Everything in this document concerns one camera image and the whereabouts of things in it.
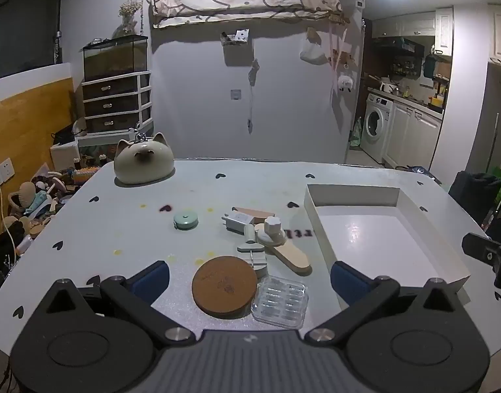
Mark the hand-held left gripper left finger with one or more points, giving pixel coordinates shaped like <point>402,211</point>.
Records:
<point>150,282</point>

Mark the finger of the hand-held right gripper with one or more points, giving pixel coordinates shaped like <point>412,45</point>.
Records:
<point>486,249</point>

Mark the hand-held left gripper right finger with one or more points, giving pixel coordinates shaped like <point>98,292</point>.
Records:
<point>348,282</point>

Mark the white cardboard box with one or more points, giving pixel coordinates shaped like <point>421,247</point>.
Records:
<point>369,237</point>

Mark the light wooden block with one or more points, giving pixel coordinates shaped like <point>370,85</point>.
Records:
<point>293,258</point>

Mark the round mint green tin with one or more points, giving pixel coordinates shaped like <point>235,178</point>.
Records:
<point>185,220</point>

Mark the clear plastic case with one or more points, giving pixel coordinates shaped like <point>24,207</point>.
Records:
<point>280,303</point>

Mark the round cork coaster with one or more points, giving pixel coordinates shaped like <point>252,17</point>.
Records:
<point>223,286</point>

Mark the white knob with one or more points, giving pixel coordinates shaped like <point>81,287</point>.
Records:
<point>271,227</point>

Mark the grey clamp block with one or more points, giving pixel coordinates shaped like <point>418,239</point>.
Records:
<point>256,260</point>

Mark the white charger plug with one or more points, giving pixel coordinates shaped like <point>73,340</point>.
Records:
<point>236,222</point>

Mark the small white cylinder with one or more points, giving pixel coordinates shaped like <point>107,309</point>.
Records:
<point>249,233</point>

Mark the brown wooden piece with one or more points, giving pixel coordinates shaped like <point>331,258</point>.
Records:
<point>256,214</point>

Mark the dark chair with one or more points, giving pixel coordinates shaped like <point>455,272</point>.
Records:
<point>475,196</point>

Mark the dark blue bag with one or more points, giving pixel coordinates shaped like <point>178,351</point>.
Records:
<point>420,170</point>

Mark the cat-shaped ceramic jar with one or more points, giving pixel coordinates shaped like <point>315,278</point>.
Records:
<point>142,166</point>

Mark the white kitchen base cabinets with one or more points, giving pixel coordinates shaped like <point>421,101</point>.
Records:
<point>412,135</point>

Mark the pile of toys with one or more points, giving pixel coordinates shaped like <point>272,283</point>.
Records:
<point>33,204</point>

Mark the green bag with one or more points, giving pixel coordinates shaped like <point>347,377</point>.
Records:
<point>356,135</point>

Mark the small metal ornament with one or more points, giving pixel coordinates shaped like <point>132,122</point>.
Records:
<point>139,134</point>

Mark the white storage box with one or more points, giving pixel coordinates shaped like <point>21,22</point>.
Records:
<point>64,155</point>

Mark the yellow container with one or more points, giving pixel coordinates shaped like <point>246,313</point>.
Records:
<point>436,103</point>

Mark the white washing machine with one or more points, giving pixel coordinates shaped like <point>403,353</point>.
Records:
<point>375,127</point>

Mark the black bag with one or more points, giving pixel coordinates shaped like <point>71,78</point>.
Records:
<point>66,134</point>

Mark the white drawer cabinet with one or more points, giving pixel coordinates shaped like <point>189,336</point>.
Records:
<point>115,102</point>

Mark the white kettle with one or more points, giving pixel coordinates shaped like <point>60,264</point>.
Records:
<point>388,88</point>

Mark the green hanging mitt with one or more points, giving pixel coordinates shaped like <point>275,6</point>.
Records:
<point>429,66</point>

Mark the plush sheep toy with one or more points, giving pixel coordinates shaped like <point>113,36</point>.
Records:
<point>345,84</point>

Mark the glass aquarium tank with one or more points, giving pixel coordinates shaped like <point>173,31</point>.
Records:
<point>115,59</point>

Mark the white plastic bag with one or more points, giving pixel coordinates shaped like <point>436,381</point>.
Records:
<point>315,54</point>

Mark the dried flowers in vase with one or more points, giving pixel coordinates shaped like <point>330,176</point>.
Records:
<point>129,12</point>

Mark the white wall plate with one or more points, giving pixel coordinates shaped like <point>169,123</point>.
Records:
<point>236,94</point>

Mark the narrow white wall cabinet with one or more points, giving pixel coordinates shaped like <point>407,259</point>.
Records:
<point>444,30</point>

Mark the wide white wall cabinet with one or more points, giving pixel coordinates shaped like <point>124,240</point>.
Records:
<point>402,24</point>

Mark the clear wall holder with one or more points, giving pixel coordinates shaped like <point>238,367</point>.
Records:
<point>236,37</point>

